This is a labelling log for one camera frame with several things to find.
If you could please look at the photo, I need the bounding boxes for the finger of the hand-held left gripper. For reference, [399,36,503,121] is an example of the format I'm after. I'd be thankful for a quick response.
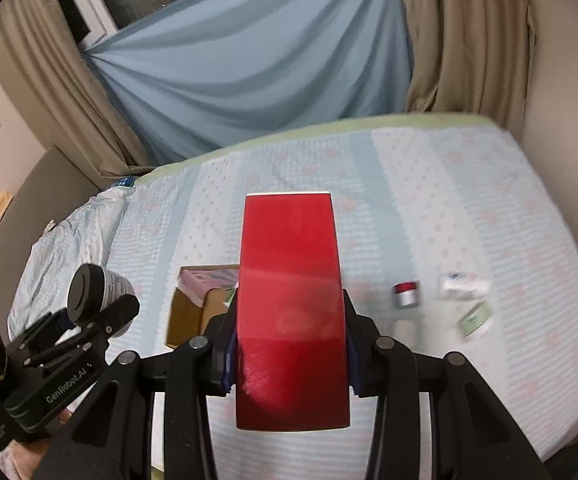
[80,294,141,342]
[25,310,80,356]

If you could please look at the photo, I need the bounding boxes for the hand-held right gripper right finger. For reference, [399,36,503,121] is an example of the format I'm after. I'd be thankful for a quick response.
[341,289,553,480]

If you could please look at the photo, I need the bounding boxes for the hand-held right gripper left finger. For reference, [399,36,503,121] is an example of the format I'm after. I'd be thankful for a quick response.
[31,294,243,480]

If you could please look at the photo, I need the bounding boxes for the white jar with black lid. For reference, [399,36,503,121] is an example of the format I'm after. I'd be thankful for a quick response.
[67,263,138,337]

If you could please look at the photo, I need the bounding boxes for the brown cardboard box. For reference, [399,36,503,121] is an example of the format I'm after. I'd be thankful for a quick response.
[165,265,242,351]

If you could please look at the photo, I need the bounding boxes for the red rectangular box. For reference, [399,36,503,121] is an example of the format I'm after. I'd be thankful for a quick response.
[234,191,352,432]

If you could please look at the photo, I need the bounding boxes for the pink packet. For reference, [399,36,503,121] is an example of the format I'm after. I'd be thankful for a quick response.
[179,268,240,307]

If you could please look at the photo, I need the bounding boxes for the small jar with red lid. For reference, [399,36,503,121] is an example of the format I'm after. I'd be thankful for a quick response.
[392,281,419,309]

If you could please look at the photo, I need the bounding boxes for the grey padded headboard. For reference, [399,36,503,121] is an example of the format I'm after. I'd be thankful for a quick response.
[0,146,104,311]

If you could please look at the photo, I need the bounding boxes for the green paper packet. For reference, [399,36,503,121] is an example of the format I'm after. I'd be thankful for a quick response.
[458,302,493,339]

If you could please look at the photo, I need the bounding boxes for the small white box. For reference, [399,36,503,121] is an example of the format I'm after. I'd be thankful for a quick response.
[438,272,491,302]

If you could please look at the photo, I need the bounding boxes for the green bed sheet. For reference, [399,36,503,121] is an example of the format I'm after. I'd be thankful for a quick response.
[133,113,497,182]

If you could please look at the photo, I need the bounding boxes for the beige curtain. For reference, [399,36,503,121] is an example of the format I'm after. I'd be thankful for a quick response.
[388,0,538,114]
[0,0,156,179]

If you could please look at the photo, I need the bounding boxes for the light blue hanging sheet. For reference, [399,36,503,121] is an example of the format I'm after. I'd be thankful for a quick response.
[79,0,416,167]

